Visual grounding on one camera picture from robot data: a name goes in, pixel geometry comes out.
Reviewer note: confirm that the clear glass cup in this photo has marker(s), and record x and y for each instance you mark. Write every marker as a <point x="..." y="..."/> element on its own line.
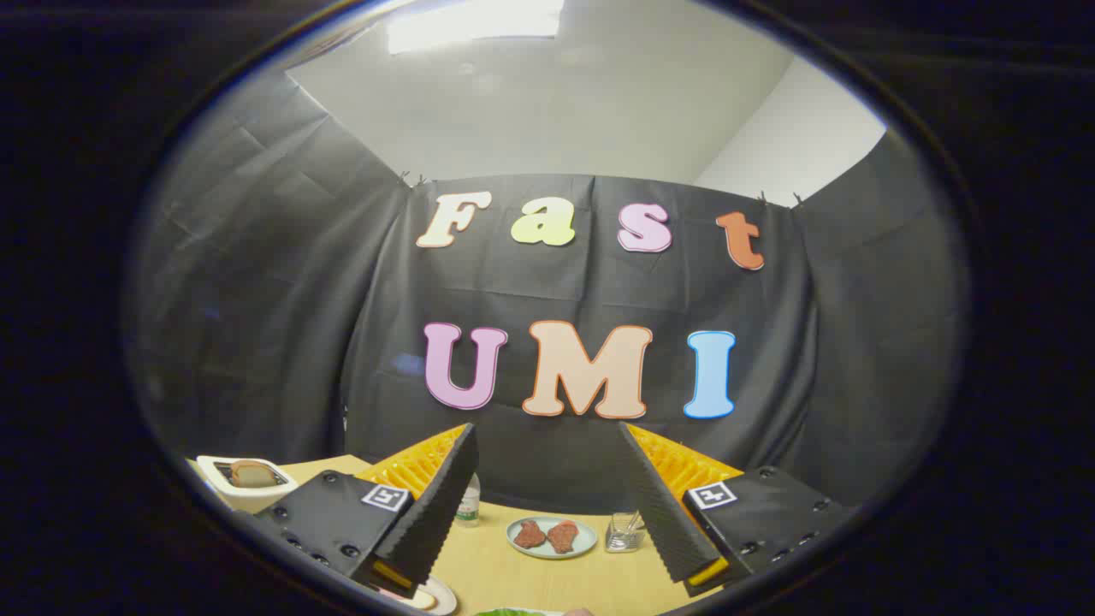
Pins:
<point x="624" y="537"/>

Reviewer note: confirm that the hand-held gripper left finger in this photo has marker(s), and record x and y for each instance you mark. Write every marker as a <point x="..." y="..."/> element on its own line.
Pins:
<point x="449" y="488"/>

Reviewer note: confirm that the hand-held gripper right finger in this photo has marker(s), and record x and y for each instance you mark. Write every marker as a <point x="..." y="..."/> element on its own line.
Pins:
<point x="659" y="505"/>

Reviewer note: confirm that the green lettuce leaf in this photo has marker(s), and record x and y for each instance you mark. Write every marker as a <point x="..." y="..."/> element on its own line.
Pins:
<point x="513" y="613"/>

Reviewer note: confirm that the red-brown meat piece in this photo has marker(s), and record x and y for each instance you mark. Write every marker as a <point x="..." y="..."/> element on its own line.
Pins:
<point x="563" y="536"/>
<point x="529" y="535"/>

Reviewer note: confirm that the clear water bottle green cap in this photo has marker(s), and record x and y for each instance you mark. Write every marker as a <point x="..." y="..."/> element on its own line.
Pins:
<point x="469" y="509"/>

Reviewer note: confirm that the bread slice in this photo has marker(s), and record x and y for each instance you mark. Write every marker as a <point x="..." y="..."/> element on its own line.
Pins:
<point x="252" y="475"/>

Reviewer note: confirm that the white plate orange rim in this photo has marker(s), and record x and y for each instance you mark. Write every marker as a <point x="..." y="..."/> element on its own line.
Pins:
<point x="438" y="595"/>

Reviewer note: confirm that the ceiling light panel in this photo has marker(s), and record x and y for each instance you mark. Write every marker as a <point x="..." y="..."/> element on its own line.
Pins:
<point x="475" y="21"/>

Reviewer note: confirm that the white toaster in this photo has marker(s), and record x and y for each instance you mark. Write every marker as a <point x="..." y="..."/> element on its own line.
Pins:
<point x="257" y="500"/>

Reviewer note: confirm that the light blue plate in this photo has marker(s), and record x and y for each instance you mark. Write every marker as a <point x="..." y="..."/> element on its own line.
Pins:
<point x="586" y="541"/>

